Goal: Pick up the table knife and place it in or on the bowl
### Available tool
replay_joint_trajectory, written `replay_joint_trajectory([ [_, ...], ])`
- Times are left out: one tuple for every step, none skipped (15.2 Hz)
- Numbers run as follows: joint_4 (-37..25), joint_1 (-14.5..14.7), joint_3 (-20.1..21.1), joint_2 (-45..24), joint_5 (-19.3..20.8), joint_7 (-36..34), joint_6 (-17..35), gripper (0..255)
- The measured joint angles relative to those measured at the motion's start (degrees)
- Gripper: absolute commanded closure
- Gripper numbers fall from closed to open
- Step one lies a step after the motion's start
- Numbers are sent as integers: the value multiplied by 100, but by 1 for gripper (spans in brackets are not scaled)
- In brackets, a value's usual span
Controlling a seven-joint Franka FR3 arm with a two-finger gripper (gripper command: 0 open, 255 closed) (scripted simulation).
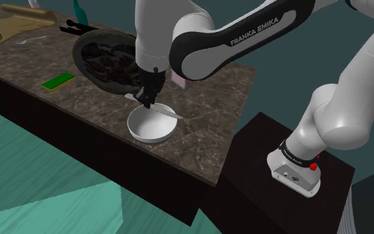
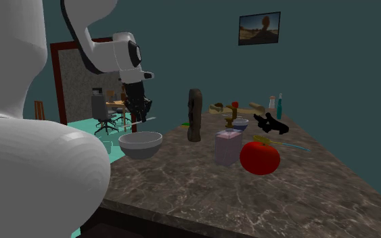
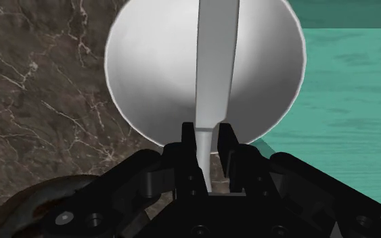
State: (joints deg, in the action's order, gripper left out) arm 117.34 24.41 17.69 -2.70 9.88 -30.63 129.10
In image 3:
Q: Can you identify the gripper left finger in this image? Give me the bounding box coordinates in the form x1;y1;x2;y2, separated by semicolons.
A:
41;122;210;238

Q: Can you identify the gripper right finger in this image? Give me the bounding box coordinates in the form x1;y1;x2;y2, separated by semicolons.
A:
217;122;381;238

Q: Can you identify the grey metal knife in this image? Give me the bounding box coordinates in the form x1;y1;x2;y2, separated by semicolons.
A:
194;0;241;193

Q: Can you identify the white bowl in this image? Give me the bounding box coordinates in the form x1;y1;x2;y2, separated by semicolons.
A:
104;0;307;155

